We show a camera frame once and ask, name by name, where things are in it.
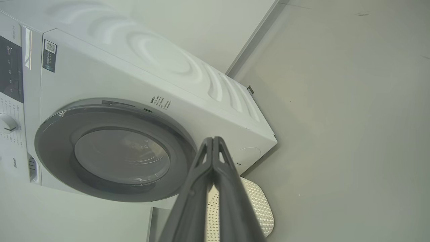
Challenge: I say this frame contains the white front-load washing machine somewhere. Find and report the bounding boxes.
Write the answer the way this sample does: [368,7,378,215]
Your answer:
[0,0,278,211]

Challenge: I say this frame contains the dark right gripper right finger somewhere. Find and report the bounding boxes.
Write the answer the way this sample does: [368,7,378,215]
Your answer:
[213,137,266,242]

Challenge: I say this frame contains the cream perforated laundry basket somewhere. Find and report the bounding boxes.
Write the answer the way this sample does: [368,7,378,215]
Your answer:
[205,176,275,242]

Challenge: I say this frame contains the white washing machine dial knob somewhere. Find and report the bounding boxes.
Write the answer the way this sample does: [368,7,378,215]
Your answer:
[0,113,19,134]

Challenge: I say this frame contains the dark QR code sticker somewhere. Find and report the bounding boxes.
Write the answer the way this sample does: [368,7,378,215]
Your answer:
[42,39,58,73]

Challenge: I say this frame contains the dark washing machine display panel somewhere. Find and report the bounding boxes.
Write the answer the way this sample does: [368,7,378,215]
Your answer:
[0,35,24,104]

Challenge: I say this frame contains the black text instruction sticker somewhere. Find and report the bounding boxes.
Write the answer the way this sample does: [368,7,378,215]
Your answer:
[150,95,172,110]

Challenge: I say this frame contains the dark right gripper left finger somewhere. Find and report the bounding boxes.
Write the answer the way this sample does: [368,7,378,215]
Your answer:
[158,137,214,242]

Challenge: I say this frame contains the glass washing machine door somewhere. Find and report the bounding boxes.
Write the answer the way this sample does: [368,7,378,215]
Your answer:
[34,98,198,203]

